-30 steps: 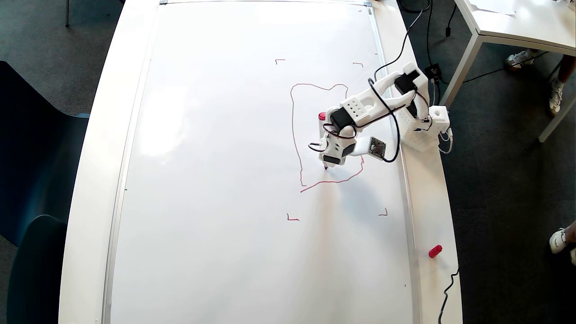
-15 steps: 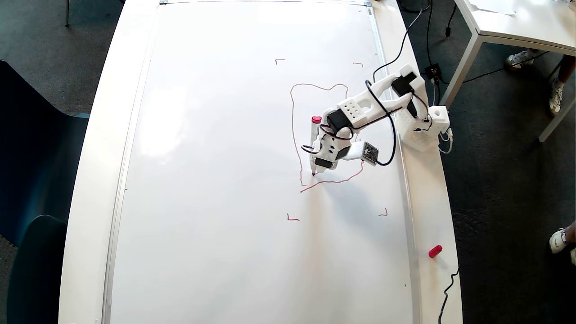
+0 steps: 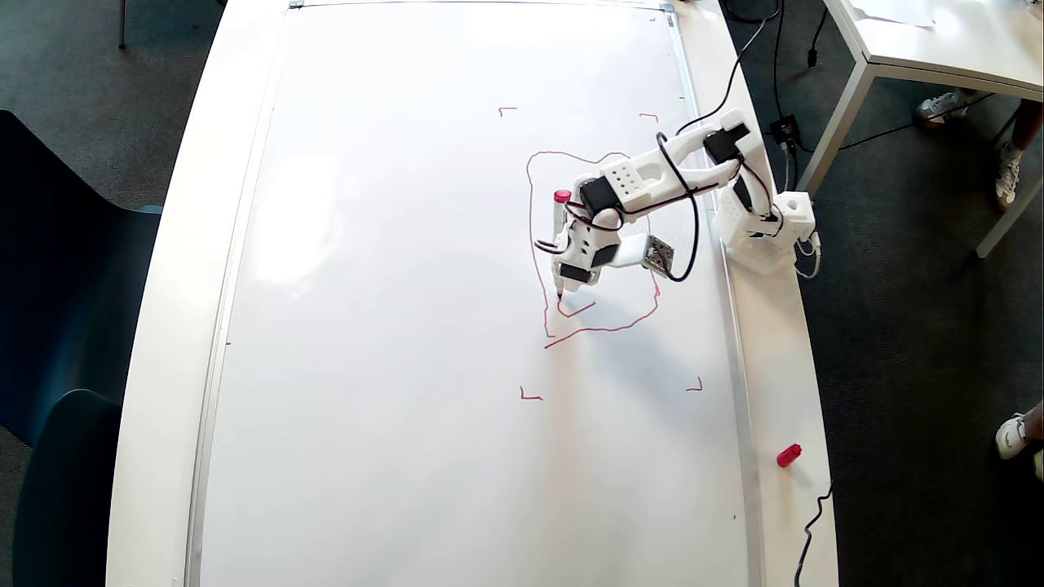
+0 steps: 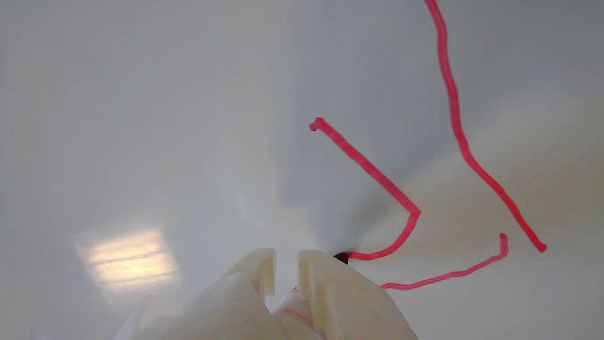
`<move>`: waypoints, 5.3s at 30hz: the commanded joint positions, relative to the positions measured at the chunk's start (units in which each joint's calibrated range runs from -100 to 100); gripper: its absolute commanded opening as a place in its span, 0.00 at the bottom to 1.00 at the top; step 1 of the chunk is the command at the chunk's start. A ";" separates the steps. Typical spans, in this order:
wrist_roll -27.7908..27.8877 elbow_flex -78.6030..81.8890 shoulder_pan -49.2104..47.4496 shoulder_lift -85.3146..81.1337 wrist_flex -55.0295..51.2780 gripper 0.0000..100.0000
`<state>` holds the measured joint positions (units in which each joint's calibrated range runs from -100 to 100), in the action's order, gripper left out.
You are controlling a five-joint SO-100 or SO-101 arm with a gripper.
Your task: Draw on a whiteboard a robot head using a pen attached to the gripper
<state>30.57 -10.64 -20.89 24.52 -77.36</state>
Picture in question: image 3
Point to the dark blue chair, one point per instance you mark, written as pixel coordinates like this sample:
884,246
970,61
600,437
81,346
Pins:
65,269
65,489

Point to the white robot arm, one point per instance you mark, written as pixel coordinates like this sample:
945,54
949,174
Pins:
644,179

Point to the small black adapter box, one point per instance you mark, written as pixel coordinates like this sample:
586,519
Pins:
785,128

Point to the white sneaker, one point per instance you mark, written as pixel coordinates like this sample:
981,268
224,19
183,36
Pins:
940,108
1008,173
1011,436

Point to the white marker pen red end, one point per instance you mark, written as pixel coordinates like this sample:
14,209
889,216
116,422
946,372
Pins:
559,218

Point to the white paper sheet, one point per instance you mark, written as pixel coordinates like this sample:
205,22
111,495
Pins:
893,10

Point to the large white whiteboard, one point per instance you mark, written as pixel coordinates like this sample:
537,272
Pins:
408,326

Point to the red marker pen cap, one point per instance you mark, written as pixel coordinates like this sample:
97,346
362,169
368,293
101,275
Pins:
789,455

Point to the white side table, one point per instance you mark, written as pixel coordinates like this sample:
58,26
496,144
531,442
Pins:
962,41

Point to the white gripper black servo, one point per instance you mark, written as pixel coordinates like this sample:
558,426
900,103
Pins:
573,274

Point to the bare lower leg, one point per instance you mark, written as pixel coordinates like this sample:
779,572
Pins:
1036,420
1029,122

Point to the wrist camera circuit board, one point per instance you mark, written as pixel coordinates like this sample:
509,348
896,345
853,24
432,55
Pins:
648,253

